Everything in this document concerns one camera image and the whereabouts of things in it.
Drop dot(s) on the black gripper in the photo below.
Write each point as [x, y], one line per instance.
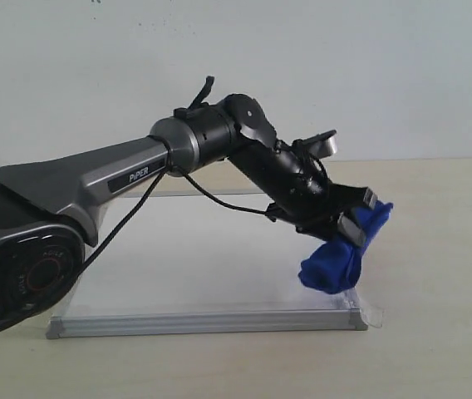
[326, 215]

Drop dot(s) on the blue cloth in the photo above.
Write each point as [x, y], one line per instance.
[335, 266]

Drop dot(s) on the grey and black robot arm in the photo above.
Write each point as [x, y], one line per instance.
[50, 211]

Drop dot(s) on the clear tape front right corner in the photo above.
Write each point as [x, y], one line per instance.
[372, 316]

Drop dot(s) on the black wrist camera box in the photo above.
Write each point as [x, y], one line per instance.
[322, 145]

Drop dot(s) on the white board with aluminium frame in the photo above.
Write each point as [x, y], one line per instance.
[183, 264]

